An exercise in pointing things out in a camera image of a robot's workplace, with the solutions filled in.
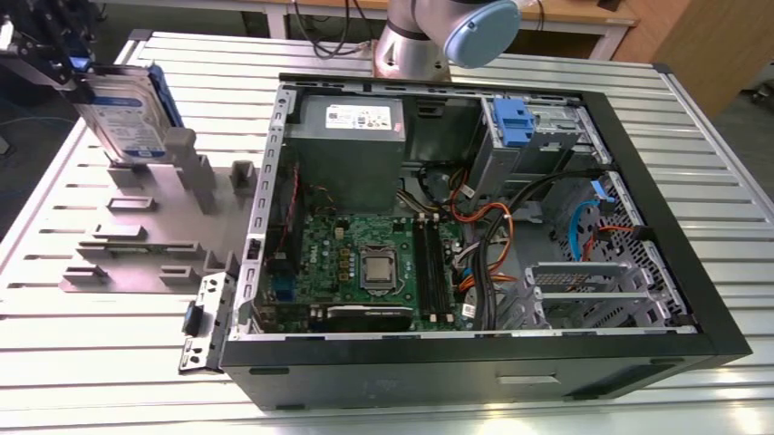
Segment orange power wire bundle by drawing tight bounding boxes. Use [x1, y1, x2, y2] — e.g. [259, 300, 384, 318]
[456, 266, 520, 296]
[450, 167, 519, 255]

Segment wooden cabinet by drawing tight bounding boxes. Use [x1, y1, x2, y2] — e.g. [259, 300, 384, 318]
[613, 0, 774, 119]

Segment wooden desk white frame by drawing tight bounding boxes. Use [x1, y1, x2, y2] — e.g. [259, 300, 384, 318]
[520, 0, 642, 60]

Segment long white framed desk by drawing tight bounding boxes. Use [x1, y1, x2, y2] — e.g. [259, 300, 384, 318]
[89, 0, 388, 42]

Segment blue expansion slot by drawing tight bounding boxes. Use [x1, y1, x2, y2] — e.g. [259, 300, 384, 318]
[271, 275, 298, 304]

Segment green motherboard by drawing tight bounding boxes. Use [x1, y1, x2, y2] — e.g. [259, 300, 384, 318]
[264, 212, 479, 332]

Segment grey parts rack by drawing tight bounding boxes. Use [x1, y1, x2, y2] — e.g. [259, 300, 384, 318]
[57, 128, 259, 295]

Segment black RAM slot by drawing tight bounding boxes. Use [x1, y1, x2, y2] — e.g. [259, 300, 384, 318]
[412, 212, 442, 324]

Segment hard disk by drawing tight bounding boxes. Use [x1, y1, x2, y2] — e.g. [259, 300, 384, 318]
[67, 54, 185, 165]

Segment black blue bracket latch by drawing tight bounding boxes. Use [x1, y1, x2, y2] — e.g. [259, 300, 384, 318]
[183, 301, 206, 337]

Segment blue plastic drive latch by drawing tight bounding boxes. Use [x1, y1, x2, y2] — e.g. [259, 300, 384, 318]
[492, 96, 538, 149]

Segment black PC case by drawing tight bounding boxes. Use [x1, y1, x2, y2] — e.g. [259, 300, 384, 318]
[218, 72, 754, 411]

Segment black cable bundle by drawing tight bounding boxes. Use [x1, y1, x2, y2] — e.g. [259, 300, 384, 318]
[471, 167, 606, 330]

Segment metal slot retainer bracket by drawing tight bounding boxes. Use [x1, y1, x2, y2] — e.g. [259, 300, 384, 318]
[176, 270, 239, 374]

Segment office chair base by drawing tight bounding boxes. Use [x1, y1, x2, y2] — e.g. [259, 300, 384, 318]
[738, 83, 774, 103]

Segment black graphics card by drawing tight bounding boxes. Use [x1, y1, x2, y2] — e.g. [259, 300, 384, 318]
[307, 304, 418, 334]

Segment yellow black power wires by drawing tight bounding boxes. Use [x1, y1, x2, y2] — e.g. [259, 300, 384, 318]
[395, 188, 446, 218]

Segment metal disk bay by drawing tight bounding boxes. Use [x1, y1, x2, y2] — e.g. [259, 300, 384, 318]
[522, 260, 673, 330]

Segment thin red wire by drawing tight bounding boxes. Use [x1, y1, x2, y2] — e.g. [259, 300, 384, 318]
[275, 160, 303, 264]

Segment CPU socket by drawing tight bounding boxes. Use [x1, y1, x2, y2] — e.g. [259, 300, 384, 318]
[355, 243, 408, 299]

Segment metal optical drive cage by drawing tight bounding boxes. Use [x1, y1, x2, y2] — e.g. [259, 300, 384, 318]
[468, 94, 610, 205]

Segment grey power supply unit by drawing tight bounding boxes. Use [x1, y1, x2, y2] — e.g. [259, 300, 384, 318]
[283, 92, 407, 217]

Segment blue wire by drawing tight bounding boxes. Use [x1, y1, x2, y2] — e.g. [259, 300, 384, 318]
[568, 179, 618, 263]

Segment silver CPU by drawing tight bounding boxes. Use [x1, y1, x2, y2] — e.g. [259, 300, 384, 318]
[362, 258, 399, 287]

